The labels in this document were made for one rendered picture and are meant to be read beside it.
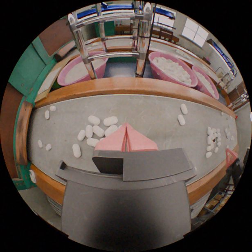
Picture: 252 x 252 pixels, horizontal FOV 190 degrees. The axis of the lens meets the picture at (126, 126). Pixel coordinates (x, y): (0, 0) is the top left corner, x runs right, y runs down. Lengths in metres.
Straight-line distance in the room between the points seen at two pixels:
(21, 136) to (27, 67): 0.37
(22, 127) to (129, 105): 0.49
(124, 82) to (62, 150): 0.28
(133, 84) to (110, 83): 0.07
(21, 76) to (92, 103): 0.49
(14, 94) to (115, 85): 0.52
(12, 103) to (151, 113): 0.62
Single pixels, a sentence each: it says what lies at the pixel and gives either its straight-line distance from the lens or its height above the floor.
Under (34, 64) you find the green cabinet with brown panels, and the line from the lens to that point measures 0.63.
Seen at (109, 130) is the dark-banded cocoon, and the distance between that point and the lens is 0.19.
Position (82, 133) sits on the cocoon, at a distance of 0.22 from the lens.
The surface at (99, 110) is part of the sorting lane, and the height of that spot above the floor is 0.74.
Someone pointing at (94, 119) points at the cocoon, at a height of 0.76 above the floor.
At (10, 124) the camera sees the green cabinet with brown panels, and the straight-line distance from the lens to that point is 0.53.
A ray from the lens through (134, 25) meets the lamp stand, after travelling 0.44.
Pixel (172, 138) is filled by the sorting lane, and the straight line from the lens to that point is 0.24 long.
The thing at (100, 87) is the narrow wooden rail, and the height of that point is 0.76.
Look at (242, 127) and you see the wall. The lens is 4.72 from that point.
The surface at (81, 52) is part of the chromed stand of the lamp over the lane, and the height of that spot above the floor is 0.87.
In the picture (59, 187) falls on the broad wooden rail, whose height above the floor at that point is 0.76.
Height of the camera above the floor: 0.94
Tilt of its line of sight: 76 degrees down
